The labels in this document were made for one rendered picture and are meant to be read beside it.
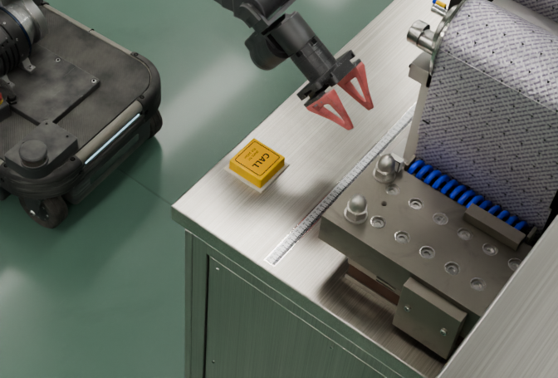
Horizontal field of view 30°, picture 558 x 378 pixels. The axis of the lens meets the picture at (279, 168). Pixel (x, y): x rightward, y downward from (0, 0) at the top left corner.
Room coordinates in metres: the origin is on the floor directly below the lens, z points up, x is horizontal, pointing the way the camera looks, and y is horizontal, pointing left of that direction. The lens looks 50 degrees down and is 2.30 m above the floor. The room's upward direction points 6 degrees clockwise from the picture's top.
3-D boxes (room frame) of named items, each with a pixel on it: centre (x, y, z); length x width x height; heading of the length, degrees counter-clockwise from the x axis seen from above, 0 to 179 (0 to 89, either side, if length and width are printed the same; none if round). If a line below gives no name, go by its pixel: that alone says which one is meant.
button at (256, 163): (1.16, 0.04, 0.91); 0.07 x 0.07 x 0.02; 58
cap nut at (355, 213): (0.98, -0.13, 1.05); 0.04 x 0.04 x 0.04
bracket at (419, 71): (1.23, -0.23, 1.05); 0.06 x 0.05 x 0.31; 58
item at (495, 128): (1.06, -0.31, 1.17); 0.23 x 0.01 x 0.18; 58
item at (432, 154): (1.06, -0.32, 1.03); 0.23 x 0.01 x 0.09; 58
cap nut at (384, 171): (1.07, -0.17, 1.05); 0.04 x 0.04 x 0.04
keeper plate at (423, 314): (0.85, -0.25, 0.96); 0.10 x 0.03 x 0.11; 58
